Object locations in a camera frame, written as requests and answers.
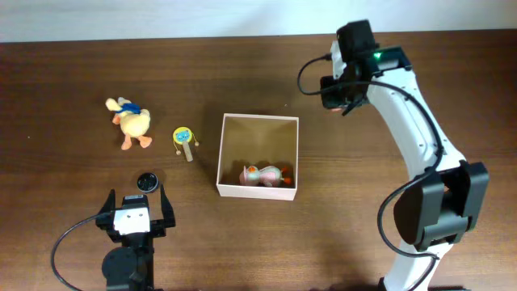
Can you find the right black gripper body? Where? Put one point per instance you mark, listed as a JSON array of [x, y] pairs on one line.
[[337, 93]]

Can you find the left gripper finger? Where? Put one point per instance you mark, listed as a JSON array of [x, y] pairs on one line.
[[166, 207], [110, 203]]

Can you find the white duck pink hat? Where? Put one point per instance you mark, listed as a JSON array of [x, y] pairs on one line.
[[270, 176]]

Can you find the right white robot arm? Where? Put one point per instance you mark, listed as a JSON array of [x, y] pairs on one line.
[[443, 197]]

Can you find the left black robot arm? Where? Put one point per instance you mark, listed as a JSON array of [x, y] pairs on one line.
[[129, 267]]

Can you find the black round puck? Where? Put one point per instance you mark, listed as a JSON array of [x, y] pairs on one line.
[[147, 182]]

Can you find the yellow rattle drum toy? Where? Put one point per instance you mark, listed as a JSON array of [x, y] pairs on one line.
[[182, 137]]

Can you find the yellow plush duck toy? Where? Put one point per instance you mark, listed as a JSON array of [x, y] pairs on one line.
[[133, 120]]

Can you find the white cardboard box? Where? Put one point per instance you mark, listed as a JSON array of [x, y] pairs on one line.
[[260, 141]]

